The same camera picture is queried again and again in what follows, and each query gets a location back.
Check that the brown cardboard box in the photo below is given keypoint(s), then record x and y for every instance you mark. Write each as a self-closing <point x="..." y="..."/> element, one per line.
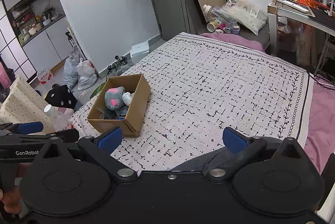
<point x="131" y="125"/>

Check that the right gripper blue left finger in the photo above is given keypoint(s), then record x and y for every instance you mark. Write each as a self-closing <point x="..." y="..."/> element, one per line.
<point x="99" y="150"/>

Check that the black item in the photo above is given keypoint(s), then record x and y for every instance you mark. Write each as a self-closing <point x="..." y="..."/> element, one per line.
<point x="106" y="114"/>

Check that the white fluffy pillow bag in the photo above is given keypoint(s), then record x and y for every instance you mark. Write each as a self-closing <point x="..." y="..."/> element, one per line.
<point x="249" y="14"/>

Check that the cream dotted pillow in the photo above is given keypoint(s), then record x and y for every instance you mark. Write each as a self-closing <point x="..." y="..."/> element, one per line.
<point x="25" y="105"/>

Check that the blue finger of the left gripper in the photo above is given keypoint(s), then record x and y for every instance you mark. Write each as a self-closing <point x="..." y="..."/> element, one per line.
<point x="23" y="128"/>

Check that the clear plastic water bottle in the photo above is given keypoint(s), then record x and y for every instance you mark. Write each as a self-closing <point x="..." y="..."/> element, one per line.
<point x="59" y="120"/>

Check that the white flat box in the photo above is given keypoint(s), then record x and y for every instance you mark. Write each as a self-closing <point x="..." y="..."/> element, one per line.
<point x="139" y="51"/>

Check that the white soft ball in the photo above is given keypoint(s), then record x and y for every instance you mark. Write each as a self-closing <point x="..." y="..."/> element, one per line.
<point x="127" y="98"/>

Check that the black dotted plush bag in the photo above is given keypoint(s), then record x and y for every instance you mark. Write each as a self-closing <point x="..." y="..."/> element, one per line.
<point x="61" y="96"/>

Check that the white desk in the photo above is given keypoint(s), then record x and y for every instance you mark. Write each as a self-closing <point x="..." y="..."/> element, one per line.
<point x="274" y="11"/>

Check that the grey white plastic bags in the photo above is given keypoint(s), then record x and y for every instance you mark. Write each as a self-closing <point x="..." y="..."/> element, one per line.
<point x="80" y="72"/>

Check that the white patterned bed blanket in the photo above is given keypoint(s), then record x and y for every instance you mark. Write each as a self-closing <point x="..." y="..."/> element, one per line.
<point x="199" y="86"/>

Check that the pink bed sheet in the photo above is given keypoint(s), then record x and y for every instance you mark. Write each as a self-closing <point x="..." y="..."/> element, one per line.
<point x="320" y="141"/>

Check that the large clear plastic jar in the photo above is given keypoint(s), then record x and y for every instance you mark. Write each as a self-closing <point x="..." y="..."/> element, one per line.
<point x="227" y="23"/>

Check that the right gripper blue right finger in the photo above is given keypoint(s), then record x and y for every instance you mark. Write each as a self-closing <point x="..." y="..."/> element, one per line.
<point x="244" y="150"/>

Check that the blue grey plush toy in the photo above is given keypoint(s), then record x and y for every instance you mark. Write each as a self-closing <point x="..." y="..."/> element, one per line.
<point x="113" y="100"/>

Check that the person's hand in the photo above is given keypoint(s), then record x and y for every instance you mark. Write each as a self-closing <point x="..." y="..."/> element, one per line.
<point x="12" y="199"/>

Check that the paper cup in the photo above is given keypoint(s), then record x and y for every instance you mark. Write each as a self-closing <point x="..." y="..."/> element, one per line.
<point x="212" y="26"/>

